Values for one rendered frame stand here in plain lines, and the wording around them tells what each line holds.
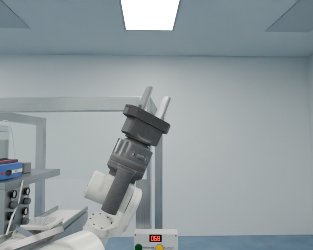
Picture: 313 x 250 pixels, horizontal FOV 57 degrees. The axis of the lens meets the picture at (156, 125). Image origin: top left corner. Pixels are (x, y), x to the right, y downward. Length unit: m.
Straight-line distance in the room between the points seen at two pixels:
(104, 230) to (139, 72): 4.20
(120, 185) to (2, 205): 0.94
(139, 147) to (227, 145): 4.23
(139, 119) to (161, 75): 4.14
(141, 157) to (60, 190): 4.29
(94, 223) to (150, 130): 0.25
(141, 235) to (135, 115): 0.65
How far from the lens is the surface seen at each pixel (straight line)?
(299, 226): 5.45
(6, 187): 1.48
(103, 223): 0.72
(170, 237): 1.19
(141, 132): 0.66
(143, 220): 1.24
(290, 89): 5.30
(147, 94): 0.67
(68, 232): 2.36
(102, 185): 0.65
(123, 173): 0.61
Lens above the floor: 1.52
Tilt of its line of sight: 3 degrees up
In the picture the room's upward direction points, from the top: straight up
